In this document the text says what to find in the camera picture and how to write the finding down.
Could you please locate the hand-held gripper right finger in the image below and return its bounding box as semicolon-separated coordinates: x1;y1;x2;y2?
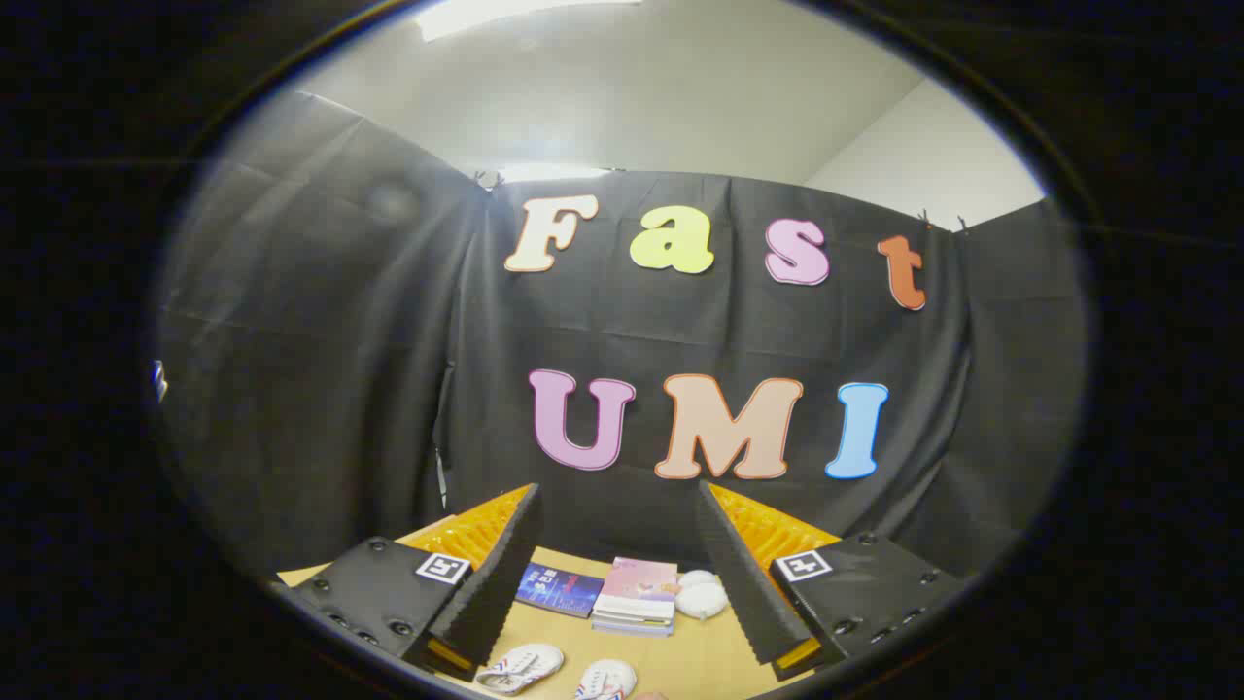
697;479;963;682

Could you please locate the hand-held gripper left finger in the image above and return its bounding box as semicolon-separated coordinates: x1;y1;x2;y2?
292;483;543;682

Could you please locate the white shoe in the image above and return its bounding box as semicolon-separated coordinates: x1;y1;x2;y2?
573;659;639;700
474;644;565;697

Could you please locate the white round pouch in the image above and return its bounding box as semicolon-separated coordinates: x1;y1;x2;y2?
674;570;730;621

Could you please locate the blue cover book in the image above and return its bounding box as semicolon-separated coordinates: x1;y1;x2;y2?
515;562;605;619

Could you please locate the pink cover book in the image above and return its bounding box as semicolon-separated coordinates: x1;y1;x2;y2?
595;557;679;623

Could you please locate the black backdrop cloth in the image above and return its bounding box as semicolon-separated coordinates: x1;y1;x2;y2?
155;89;1088;584

